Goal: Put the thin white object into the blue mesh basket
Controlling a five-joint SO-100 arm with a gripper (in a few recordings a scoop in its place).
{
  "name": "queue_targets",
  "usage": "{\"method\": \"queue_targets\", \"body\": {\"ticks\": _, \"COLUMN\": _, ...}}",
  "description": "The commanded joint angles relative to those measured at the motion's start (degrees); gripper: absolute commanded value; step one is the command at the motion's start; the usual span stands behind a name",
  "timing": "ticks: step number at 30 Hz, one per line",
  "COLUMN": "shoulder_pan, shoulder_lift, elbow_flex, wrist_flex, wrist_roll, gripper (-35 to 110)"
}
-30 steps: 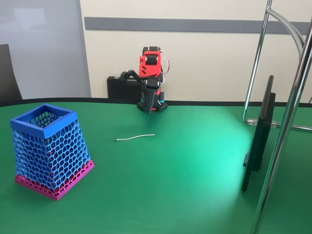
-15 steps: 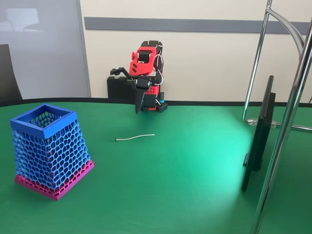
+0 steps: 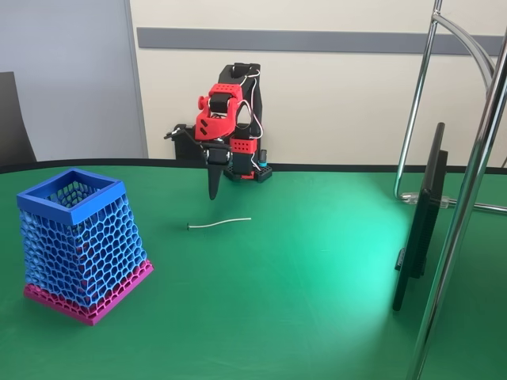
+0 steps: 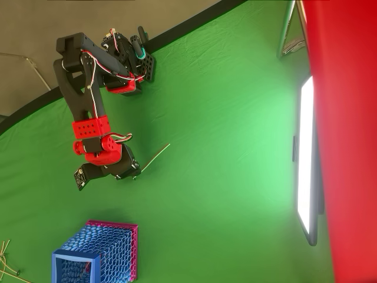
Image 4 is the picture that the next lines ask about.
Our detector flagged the thin white wire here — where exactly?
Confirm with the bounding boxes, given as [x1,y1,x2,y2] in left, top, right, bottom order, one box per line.
[140,143,171,172]

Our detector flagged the blue and pink mesh basket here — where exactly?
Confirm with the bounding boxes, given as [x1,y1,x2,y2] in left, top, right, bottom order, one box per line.
[52,219,138,283]

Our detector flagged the chrome tube stand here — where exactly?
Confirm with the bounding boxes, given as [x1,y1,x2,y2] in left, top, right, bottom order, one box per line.
[276,0,309,60]

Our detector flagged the red smooth panel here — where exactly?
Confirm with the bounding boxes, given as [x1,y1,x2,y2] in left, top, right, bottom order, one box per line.
[300,0,377,283]

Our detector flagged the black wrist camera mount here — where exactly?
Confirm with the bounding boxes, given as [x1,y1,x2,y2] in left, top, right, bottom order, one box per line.
[73,163,114,192]

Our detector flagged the red white black servo cable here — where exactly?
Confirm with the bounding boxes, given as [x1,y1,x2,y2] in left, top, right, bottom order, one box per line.
[113,133,133,145]

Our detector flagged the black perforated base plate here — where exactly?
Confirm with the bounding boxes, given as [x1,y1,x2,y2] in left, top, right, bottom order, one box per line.
[137,52,157,84]

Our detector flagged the black clamp with teal ring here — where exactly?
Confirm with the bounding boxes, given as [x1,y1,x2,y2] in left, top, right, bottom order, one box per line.
[130,25,148,60]

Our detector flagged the thin white floor cable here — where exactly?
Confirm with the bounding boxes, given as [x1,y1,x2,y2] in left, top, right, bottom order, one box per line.
[0,52,52,91]

